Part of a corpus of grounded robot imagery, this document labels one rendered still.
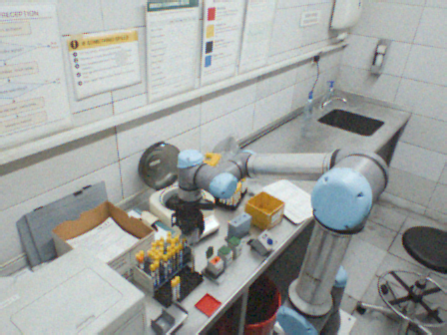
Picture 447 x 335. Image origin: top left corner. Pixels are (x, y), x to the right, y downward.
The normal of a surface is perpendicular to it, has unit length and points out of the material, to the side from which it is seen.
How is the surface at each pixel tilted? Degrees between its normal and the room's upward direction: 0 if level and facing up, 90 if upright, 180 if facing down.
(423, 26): 90
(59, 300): 0
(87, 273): 0
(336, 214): 83
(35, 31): 93
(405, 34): 90
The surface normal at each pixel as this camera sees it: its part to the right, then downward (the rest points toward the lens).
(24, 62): 0.77, 0.40
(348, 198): -0.59, 0.29
